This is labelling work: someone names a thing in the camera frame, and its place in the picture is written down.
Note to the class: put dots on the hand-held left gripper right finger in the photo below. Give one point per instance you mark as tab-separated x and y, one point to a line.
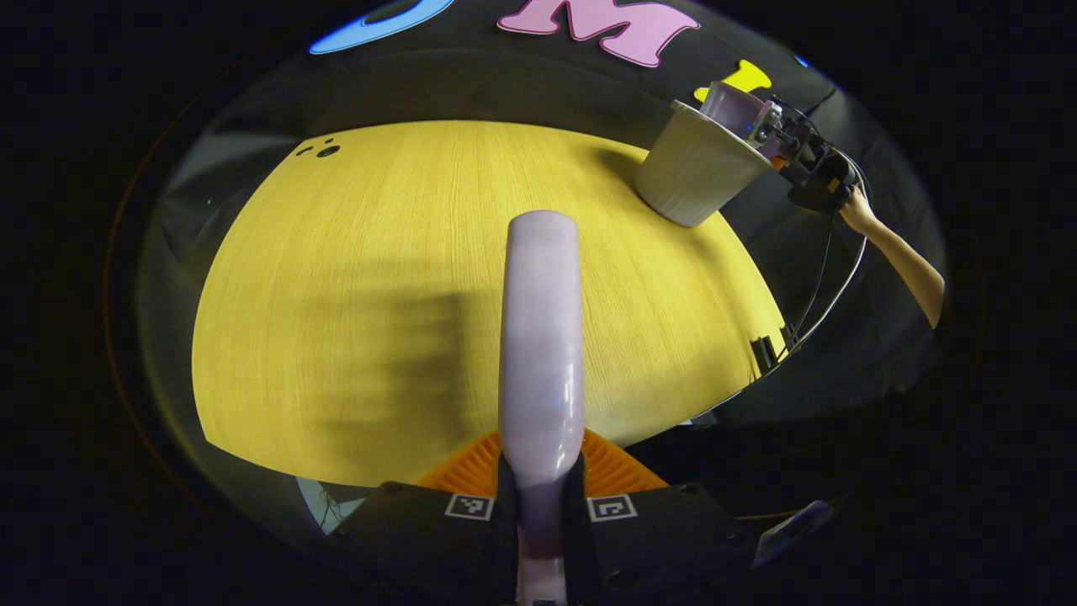
665	543

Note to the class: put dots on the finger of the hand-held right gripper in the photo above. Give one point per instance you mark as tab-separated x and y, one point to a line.
781	162

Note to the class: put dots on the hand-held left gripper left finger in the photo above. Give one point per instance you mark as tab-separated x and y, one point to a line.
421	543

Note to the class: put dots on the lilac plastic dustpan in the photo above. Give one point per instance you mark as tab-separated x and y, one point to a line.
730	108

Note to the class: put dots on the white ribbed garbage bin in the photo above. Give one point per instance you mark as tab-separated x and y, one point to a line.
694	172

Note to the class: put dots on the small lilac broom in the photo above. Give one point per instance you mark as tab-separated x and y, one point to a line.
543	337

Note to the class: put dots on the yellow wooden desktop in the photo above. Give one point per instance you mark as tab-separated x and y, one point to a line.
353	252

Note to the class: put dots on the small black desk clamp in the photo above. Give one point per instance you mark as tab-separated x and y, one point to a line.
764	355

